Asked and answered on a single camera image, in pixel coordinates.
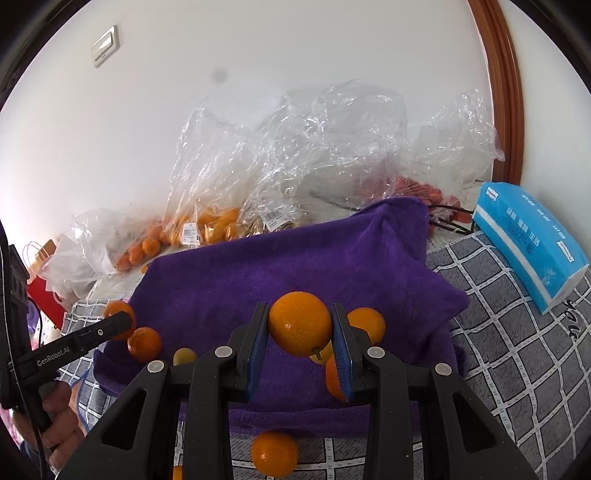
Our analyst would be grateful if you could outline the white wall switch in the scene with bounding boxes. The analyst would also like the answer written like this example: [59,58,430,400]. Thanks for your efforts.
[90,25,122,68]

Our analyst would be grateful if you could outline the orange mandarin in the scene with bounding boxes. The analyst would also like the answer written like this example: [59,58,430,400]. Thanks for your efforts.
[127,327,163,361]
[324,353,347,402]
[102,300,138,342]
[346,307,386,344]
[268,291,333,357]
[250,431,300,478]

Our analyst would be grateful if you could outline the clear plastic longan bag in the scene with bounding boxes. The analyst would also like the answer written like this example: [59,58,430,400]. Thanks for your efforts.
[238,78,409,238]

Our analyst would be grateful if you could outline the person's left hand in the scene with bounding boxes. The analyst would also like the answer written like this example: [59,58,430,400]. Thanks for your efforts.
[11,381,86,472]

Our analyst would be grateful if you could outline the heap of orange kumquats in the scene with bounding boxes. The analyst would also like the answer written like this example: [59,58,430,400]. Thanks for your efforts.
[168,208,243,245]

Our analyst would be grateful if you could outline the blue tissue pack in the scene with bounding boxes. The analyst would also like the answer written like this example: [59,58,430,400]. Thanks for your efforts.
[471,181,591,316]

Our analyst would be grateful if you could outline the heap of orange mandarins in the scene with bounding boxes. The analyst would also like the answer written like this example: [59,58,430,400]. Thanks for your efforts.
[113,222,174,273]

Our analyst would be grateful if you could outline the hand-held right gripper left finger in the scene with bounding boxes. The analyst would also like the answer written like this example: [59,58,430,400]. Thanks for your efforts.
[55,302,269,480]

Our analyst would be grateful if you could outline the white plastic bag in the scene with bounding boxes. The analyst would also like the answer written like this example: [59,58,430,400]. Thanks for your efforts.
[41,240,116,308]

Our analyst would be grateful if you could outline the brown wooden door frame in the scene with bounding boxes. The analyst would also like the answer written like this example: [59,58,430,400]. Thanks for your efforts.
[466,0,527,185]

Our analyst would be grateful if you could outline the brown paper bag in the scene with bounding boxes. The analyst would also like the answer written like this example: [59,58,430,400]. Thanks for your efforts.
[23,240,58,278]

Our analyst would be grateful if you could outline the heap of red tomatoes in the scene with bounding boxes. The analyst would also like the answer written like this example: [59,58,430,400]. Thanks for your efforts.
[360,175,462,208]

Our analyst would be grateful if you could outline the red paper bag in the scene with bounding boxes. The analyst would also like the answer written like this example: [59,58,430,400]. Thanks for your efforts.
[27,277,68,326]

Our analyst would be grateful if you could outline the purple towel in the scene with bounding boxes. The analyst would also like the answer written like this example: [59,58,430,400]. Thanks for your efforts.
[92,197,471,437]

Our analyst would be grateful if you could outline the thin black cable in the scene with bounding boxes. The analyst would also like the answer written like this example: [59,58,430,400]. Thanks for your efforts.
[427,203,476,232]

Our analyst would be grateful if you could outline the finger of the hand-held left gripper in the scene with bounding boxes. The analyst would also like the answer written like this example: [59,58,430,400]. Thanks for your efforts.
[69,311,136,356]

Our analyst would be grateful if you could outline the clear plastic mandarin bag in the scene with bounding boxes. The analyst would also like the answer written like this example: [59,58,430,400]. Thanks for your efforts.
[69,208,176,278]

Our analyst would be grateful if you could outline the grey checkered blanket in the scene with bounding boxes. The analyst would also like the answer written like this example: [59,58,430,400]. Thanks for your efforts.
[60,231,591,480]

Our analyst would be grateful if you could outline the clear plastic kumquat bag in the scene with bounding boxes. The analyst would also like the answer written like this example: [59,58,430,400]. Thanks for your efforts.
[164,92,259,247]

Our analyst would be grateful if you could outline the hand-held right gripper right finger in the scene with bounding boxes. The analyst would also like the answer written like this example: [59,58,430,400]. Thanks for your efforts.
[331,302,539,480]

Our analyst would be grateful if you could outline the clear plastic tomato bag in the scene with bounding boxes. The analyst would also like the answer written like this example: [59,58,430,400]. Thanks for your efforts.
[360,89,506,210]

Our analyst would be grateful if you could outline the heap of brown longans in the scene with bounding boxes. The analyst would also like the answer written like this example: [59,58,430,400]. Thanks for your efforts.
[238,208,301,238]

